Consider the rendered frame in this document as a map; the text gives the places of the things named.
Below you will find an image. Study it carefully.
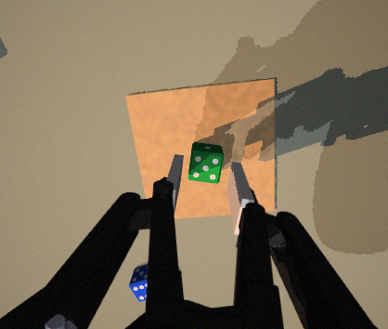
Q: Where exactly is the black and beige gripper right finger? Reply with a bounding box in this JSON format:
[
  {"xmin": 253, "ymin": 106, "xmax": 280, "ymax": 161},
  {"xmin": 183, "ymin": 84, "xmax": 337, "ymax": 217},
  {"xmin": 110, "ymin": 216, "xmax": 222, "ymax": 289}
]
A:
[{"xmin": 226, "ymin": 162, "xmax": 378, "ymax": 329}]

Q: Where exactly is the green die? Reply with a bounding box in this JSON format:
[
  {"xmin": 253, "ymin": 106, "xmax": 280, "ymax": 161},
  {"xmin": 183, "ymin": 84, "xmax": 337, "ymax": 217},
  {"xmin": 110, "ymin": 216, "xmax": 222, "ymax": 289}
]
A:
[{"xmin": 188, "ymin": 142, "xmax": 224, "ymax": 184}]

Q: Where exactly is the orange mat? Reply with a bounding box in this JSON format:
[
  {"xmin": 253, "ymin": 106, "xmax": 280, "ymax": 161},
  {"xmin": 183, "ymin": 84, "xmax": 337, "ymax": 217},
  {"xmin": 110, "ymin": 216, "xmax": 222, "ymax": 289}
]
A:
[{"xmin": 125, "ymin": 79, "xmax": 275, "ymax": 219}]

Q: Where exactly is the blue die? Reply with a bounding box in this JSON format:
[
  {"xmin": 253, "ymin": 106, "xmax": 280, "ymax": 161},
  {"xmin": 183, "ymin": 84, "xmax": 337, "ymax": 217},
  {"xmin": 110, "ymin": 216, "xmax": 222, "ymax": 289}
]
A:
[{"xmin": 129, "ymin": 265, "xmax": 148, "ymax": 302}]

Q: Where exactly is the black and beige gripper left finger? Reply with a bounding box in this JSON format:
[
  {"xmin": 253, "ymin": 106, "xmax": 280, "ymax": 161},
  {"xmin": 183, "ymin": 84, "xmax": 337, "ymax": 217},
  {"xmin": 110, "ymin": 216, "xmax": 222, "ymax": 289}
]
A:
[{"xmin": 0, "ymin": 154, "xmax": 187, "ymax": 329}]

